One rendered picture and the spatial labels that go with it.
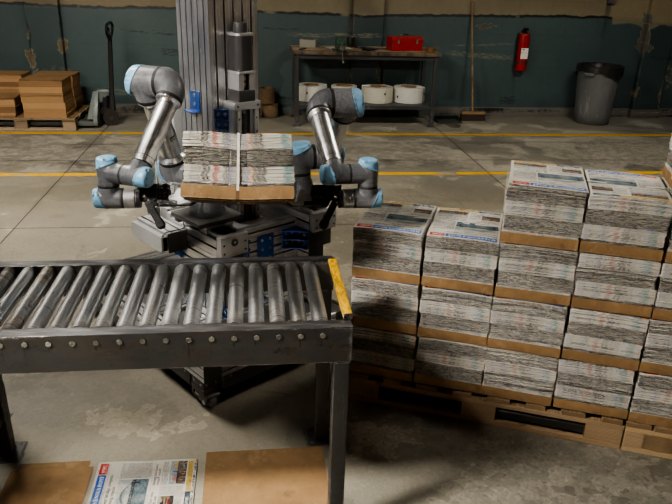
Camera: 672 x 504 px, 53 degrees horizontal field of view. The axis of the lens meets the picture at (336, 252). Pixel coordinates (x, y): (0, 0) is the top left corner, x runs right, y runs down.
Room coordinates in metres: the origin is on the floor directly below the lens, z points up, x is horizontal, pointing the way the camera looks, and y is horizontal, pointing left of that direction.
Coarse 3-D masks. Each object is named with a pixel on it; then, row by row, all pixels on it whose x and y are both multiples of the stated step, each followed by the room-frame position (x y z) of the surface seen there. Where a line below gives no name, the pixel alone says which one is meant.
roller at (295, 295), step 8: (288, 264) 2.23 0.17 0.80; (296, 264) 2.24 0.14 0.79; (288, 272) 2.16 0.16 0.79; (296, 272) 2.16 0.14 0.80; (288, 280) 2.10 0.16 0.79; (296, 280) 2.09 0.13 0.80; (288, 288) 2.05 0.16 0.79; (296, 288) 2.03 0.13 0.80; (288, 296) 2.00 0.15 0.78; (296, 296) 1.97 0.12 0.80; (296, 304) 1.91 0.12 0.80; (296, 312) 1.86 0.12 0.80; (304, 312) 1.87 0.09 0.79; (296, 320) 1.81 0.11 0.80; (304, 320) 1.81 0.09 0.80
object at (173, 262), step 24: (0, 264) 2.14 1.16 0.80; (24, 264) 2.15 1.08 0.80; (48, 264) 2.15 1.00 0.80; (72, 264) 2.16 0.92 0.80; (96, 264) 2.17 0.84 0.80; (120, 264) 2.17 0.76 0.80; (144, 264) 2.18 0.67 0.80; (168, 264) 2.19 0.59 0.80; (192, 264) 2.20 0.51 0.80; (264, 264) 2.24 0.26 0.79; (48, 288) 2.14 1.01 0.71; (168, 288) 2.19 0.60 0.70; (264, 288) 2.24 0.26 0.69
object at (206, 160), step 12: (192, 132) 2.24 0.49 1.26; (204, 132) 2.25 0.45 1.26; (216, 132) 2.25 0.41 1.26; (192, 144) 2.23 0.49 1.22; (204, 144) 2.23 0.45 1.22; (216, 144) 2.24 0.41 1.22; (228, 144) 2.25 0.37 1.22; (192, 156) 2.22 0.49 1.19; (204, 156) 2.22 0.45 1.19; (216, 156) 2.23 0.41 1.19; (228, 156) 2.23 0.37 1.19; (192, 168) 2.21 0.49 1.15; (204, 168) 2.21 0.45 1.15; (216, 168) 2.22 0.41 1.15; (228, 168) 2.22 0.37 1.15; (192, 180) 2.19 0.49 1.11; (204, 180) 2.20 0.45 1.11; (216, 180) 2.20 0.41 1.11; (228, 180) 2.21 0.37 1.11
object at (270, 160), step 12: (252, 144) 2.25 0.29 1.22; (264, 144) 2.26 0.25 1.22; (276, 144) 2.26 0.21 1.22; (288, 144) 2.27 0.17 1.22; (252, 156) 2.24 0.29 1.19; (264, 156) 2.25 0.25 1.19; (276, 156) 2.25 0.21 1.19; (288, 156) 2.26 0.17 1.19; (252, 168) 2.23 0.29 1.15; (264, 168) 2.24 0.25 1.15; (276, 168) 2.24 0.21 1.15; (288, 168) 2.25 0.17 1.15; (252, 180) 2.22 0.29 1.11; (264, 180) 2.22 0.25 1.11; (276, 180) 2.23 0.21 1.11; (288, 180) 2.23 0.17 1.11; (252, 204) 2.41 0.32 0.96
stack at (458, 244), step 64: (384, 256) 2.54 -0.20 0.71; (448, 256) 2.48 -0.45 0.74; (512, 256) 2.41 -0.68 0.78; (576, 256) 2.35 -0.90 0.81; (384, 320) 2.53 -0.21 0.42; (448, 320) 2.47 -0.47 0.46; (512, 320) 2.39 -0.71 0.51; (576, 320) 2.34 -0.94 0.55; (640, 320) 2.28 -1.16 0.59; (384, 384) 2.53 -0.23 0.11; (512, 384) 2.39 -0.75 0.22; (576, 384) 2.32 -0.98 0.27
